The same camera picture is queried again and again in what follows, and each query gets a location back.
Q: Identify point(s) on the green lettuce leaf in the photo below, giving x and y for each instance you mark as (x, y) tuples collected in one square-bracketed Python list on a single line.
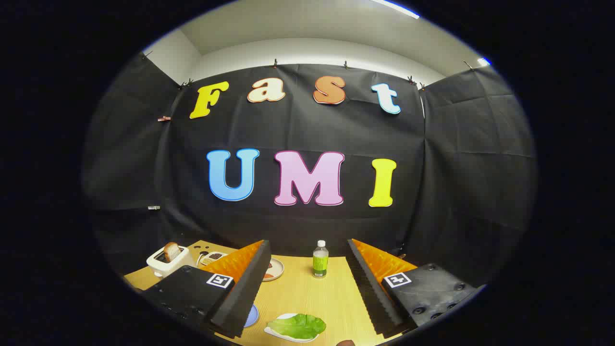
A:
[(298, 327)]

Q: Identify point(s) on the blue round plate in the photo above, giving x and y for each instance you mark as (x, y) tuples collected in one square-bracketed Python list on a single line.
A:
[(252, 316)]

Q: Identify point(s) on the white square dish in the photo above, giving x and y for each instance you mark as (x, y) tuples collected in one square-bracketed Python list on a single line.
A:
[(272, 332)]

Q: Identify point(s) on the round white plate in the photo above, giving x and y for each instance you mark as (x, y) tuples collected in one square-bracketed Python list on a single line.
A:
[(277, 268)]

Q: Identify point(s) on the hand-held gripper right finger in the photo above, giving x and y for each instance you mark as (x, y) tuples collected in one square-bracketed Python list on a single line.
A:
[(370, 288)]

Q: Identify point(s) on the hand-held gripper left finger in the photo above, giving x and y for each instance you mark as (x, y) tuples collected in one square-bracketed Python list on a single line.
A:
[(250, 288)]

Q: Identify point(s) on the toasted bread slice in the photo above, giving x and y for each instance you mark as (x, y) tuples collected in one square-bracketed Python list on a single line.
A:
[(171, 251)]

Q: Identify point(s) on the clear bottle with green label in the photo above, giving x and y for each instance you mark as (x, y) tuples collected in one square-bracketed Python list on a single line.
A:
[(320, 264)]

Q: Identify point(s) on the black backdrop cloth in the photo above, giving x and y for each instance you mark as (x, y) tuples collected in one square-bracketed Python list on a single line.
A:
[(307, 129)]

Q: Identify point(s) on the white toaster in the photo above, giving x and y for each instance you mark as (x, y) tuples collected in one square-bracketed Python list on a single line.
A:
[(173, 266)]

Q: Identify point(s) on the white divided bean tray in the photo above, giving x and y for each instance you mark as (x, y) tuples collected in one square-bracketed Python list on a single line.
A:
[(214, 257)]

